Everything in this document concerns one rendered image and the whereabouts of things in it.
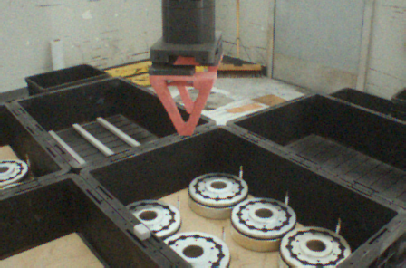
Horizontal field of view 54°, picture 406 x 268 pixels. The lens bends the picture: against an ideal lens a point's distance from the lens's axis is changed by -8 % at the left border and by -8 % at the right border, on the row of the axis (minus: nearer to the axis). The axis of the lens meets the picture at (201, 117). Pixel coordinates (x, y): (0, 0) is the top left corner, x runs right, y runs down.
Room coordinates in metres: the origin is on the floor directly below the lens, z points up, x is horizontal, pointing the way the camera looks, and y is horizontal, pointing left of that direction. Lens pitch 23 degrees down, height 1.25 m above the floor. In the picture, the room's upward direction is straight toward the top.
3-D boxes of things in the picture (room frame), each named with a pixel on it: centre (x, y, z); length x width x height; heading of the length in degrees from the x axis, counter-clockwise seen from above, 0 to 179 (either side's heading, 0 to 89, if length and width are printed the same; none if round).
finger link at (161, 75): (0.44, 0.02, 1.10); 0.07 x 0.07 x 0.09; 83
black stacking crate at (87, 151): (0.81, 0.21, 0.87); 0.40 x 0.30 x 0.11; 39
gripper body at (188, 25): (0.46, 0.01, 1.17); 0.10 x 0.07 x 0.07; 173
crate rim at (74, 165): (0.81, 0.21, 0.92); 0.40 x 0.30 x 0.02; 39
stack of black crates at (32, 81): (2.18, 0.74, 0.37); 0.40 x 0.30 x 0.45; 131
